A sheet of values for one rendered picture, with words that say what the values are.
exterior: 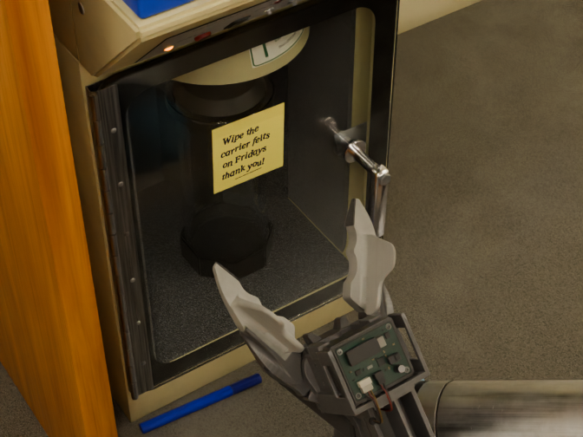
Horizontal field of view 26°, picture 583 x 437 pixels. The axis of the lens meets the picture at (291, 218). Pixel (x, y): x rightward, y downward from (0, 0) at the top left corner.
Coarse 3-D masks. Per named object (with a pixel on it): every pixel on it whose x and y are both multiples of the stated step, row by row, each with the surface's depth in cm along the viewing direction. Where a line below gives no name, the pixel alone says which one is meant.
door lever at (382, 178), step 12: (360, 144) 124; (348, 156) 124; (360, 156) 123; (372, 168) 121; (384, 168) 121; (372, 180) 122; (384, 180) 121; (372, 192) 123; (384, 192) 123; (372, 204) 124; (384, 204) 124; (372, 216) 125; (384, 216) 125; (384, 228) 126
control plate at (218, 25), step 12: (276, 0) 96; (288, 0) 100; (300, 0) 104; (240, 12) 94; (252, 12) 98; (204, 24) 92; (216, 24) 95; (228, 24) 99; (180, 36) 93; (192, 36) 97; (156, 48) 94
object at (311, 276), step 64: (320, 0) 110; (384, 0) 114; (192, 64) 105; (256, 64) 110; (320, 64) 114; (384, 64) 119; (128, 128) 106; (192, 128) 110; (320, 128) 119; (384, 128) 125; (192, 192) 115; (256, 192) 120; (320, 192) 125; (192, 256) 120; (256, 256) 126; (320, 256) 132; (192, 320) 126
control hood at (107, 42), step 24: (72, 0) 95; (96, 0) 90; (120, 0) 89; (216, 0) 89; (240, 0) 90; (264, 0) 94; (96, 24) 93; (120, 24) 88; (144, 24) 86; (168, 24) 87; (192, 24) 89; (96, 48) 95; (120, 48) 90; (144, 48) 91; (96, 72) 97
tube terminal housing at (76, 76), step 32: (64, 0) 97; (64, 32) 100; (224, 32) 107; (64, 64) 103; (64, 96) 107; (96, 192) 110; (96, 224) 114; (96, 256) 118; (96, 288) 123; (320, 320) 141; (192, 384) 135; (128, 416) 132
